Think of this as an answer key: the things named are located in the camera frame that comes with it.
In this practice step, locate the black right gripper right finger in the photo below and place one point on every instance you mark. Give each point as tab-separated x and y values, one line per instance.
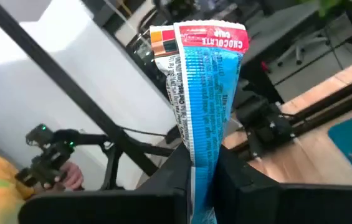
288	205

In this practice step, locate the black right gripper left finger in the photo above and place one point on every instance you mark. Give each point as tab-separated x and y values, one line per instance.
116	208

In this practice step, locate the blue chocolate chip granola bar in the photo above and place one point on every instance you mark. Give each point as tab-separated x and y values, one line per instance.
207	93

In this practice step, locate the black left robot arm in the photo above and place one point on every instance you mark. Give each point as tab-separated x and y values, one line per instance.
263	121

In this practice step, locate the person's hand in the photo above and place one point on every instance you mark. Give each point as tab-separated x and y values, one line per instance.
71	177

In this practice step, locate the white office chair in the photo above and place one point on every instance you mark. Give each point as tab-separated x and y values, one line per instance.
301	46

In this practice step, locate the dark grey desk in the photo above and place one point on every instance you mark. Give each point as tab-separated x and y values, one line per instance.
272	34

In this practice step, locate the black diagonal frame strut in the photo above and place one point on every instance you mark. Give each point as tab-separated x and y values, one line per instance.
54	68

